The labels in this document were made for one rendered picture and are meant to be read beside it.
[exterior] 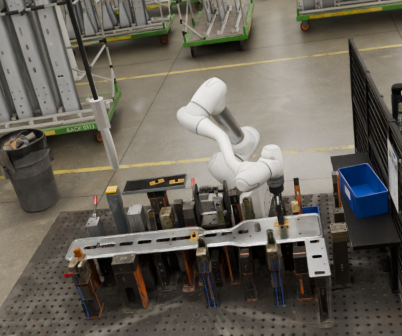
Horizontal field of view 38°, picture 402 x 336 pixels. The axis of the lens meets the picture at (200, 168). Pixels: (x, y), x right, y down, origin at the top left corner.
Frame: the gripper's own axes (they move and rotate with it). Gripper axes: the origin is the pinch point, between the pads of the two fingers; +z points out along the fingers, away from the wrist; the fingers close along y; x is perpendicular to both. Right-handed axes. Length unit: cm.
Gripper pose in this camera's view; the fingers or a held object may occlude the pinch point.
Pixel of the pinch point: (280, 217)
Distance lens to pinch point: 303.9
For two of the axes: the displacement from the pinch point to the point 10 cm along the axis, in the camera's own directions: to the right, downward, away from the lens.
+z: 1.8, 8.6, 4.7
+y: -0.8, 4.9, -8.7
